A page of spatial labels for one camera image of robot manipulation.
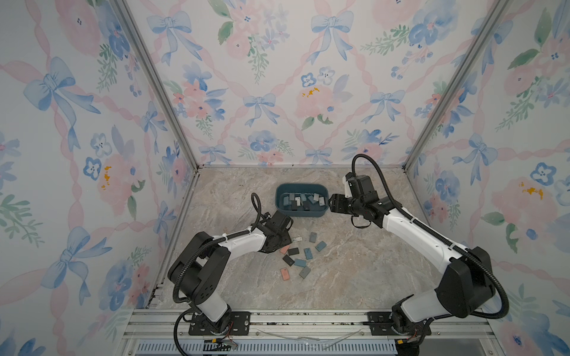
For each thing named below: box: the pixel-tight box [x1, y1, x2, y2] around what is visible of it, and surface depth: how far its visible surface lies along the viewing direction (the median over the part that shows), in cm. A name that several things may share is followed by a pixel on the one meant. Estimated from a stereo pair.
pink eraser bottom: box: [280, 267, 291, 282], surface depth 85 cm
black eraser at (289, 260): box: [282, 254, 295, 267], surface depth 90 cm
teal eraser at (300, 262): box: [293, 258, 307, 268], surface depth 90 cm
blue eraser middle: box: [303, 247, 314, 261], surface depth 92 cm
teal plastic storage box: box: [274, 183, 330, 219], surface depth 106 cm
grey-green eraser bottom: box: [298, 265, 311, 279], surface depth 87 cm
